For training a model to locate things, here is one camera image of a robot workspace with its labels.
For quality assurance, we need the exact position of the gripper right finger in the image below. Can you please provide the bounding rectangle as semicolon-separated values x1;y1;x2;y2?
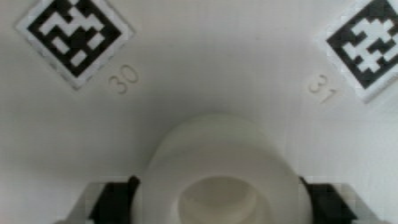
300;179;372;224

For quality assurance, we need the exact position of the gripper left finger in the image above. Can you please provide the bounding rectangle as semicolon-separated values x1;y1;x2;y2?
54;176;140;224

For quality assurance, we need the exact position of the white round table top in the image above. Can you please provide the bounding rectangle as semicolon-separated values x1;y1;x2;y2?
0;0;398;224

